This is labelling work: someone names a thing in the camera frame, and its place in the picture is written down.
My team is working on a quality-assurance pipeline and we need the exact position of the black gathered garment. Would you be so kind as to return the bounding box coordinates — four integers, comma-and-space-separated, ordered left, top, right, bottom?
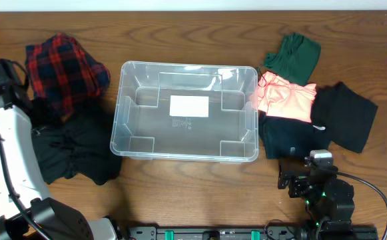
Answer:
29, 99, 123, 185

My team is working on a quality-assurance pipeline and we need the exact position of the white label in bin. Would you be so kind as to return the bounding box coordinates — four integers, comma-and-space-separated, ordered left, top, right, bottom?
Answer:
169, 95, 209, 117

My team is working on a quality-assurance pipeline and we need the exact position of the red navy plaid shirt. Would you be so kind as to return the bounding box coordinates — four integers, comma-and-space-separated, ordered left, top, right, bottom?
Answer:
25, 33, 111, 117

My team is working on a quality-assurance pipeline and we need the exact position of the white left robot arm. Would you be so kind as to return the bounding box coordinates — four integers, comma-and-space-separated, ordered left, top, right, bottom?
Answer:
0, 59, 120, 240

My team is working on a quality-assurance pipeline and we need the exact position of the coral pink folded garment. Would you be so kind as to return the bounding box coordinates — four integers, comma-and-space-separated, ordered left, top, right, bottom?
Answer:
256, 71, 317, 123

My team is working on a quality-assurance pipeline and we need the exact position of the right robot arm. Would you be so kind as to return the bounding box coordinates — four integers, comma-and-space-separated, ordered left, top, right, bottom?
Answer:
278, 157, 355, 233

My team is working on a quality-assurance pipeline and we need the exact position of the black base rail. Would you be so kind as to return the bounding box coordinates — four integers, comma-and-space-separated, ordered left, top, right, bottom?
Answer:
127, 225, 378, 240

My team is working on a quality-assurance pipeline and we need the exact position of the dark green folded garment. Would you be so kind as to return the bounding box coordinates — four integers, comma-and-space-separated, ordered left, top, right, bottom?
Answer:
264, 33, 321, 86

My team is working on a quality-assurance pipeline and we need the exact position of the black garment with tag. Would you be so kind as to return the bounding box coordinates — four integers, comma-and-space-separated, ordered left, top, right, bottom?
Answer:
310, 82, 378, 153

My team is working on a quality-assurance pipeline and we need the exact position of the dark teal folded garment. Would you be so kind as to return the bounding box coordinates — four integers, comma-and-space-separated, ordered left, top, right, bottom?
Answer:
258, 112, 331, 159

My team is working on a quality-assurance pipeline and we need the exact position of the clear plastic storage bin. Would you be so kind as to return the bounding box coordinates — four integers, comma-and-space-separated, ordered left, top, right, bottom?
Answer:
110, 61, 259, 163

